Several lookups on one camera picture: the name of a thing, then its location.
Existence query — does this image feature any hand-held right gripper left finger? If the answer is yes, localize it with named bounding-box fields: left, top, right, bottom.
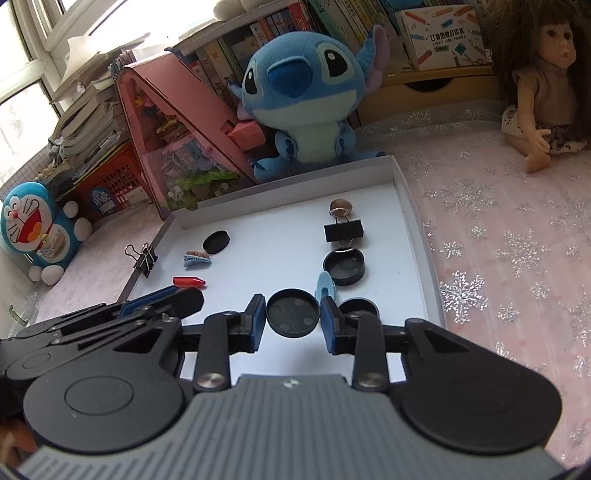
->
left=92, top=294, right=267, bottom=393

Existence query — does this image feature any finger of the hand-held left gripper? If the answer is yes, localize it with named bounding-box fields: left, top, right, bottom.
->
left=48, top=288, right=205, bottom=346
left=21, top=286, right=178, bottom=333

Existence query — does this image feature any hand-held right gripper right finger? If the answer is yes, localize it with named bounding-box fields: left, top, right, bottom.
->
left=322, top=296, right=504, bottom=393

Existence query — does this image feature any black round lid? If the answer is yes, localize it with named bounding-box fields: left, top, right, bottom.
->
left=322, top=248, right=366, bottom=285
left=266, top=288, right=321, bottom=340

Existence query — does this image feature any black round cap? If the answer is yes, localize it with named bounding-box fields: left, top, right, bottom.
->
left=339, top=298, right=382, bottom=324

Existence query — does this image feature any light blue hair clip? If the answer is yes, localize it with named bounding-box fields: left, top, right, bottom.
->
left=314, top=271, right=340, bottom=305

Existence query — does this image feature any black solid round puck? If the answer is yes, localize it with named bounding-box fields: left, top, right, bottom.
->
left=203, top=231, right=232, bottom=256

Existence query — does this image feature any white cardboard box lid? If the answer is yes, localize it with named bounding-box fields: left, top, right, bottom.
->
left=121, top=154, right=448, bottom=384

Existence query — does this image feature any large black binder clip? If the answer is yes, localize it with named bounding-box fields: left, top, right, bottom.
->
left=323, top=208, right=365, bottom=254

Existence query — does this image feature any small black binder clip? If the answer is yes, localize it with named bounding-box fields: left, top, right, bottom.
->
left=124, top=244, right=158, bottom=278

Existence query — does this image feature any red plastic basket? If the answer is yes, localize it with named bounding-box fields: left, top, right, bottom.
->
left=60, top=141, right=153, bottom=217

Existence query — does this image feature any blue cat plush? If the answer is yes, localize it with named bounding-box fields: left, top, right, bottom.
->
left=0, top=181, right=93, bottom=283

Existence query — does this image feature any pink triangular miniature house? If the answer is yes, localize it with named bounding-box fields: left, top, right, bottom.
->
left=115, top=51, right=266, bottom=220

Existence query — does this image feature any stack of books and papers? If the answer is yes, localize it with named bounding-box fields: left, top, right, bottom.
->
left=46, top=32, right=153, bottom=185

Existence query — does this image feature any pink snowflake tablecloth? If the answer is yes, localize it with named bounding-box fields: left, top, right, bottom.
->
left=9, top=104, right=591, bottom=467

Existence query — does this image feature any blue alien plush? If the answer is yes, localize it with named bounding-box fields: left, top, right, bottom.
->
left=225, top=24, right=391, bottom=184

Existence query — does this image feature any wooden drawer box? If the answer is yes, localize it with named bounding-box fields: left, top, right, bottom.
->
left=358, top=65, right=502, bottom=125

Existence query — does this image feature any window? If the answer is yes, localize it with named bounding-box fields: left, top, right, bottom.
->
left=0, top=0, right=222, bottom=134

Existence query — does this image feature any row of upright shelf books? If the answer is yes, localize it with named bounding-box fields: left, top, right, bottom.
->
left=178, top=0, right=407, bottom=100

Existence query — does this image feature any white pink plush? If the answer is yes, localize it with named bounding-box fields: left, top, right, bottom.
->
left=215, top=0, right=259, bottom=19

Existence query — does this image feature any white pencil-print box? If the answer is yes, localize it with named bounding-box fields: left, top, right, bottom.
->
left=401, top=4, right=485, bottom=71

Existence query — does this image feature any brown-haired doll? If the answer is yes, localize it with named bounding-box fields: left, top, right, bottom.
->
left=485, top=0, right=591, bottom=174

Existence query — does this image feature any white wire grid panel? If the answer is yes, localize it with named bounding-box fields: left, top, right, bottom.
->
left=0, top=161, right=56, bottom=195

